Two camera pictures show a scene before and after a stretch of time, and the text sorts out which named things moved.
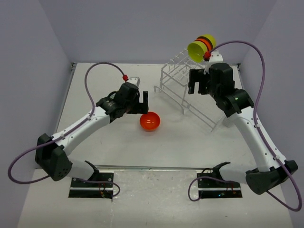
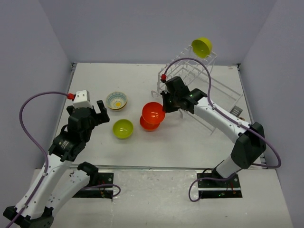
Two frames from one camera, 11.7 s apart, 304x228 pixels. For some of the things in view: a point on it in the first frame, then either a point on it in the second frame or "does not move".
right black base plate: (209, 188) does not move
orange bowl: (206, 41) -> (153, 112)
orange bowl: (149, 122) does not move
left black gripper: (140, 108) -> (100, 118)
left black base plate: (80, 189) does not move
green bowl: (196, 50) -> (122, 128)
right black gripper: (198, 75) -> (167, 108)
